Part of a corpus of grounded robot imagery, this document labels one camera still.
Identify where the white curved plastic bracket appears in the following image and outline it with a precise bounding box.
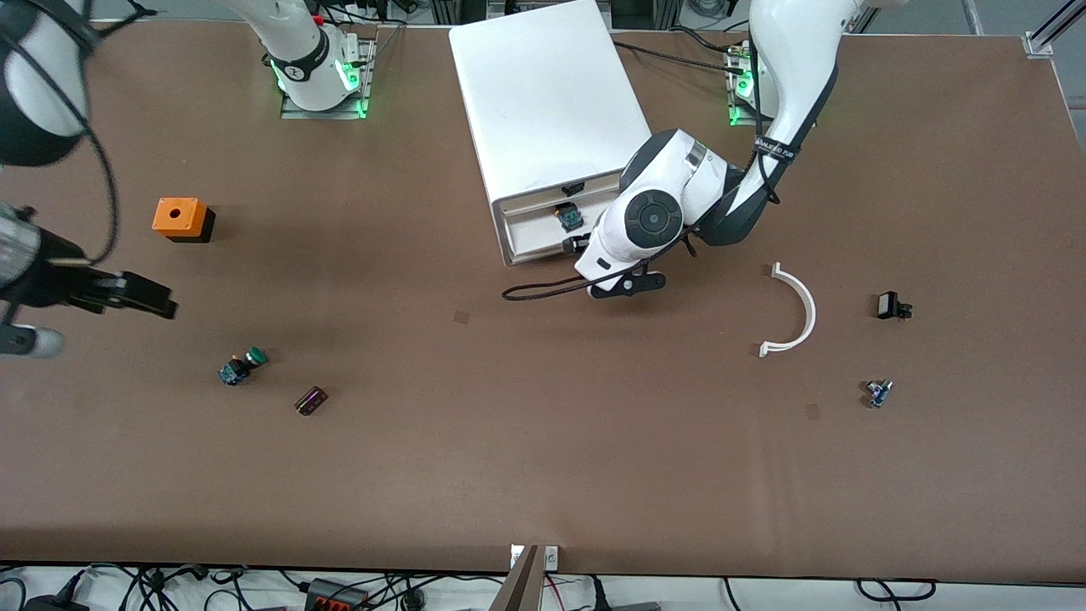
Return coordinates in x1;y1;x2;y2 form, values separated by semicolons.
758;263;817;358

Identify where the orange box with hole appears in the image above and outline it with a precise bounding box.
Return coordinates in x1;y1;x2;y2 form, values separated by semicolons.
152;198;216;244

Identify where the black looped cable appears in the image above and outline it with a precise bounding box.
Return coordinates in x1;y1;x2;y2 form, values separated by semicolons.
855;577;938;603

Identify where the white drawer cabinet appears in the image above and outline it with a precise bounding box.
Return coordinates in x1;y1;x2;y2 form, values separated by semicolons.
448;0;654;266

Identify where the white drawer with black handle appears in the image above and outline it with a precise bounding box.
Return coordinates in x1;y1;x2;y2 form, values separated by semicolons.
496;170;630;215

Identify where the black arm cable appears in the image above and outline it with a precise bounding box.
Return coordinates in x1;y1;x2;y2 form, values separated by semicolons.
502;42;786;303
0;0;158;266

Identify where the black red power strip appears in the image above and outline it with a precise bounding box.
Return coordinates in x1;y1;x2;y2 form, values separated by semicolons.
305;577;370;611

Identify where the metal camera post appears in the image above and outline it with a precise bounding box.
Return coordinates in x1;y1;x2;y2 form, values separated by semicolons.
488;545;548;611

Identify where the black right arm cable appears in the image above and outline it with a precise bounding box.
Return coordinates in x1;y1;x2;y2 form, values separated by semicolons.
0;0;158;266

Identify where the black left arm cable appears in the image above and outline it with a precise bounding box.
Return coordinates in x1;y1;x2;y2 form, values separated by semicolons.
502;42;786;303

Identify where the green push button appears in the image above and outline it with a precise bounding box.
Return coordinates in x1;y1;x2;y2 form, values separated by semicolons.
218;346;269;387

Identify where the aluminium frame profile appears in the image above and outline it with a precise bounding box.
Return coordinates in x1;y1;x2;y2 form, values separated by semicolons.
1022;0;1086;59

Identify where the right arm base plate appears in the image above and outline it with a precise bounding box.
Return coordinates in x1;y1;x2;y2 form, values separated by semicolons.
280;32;378;121

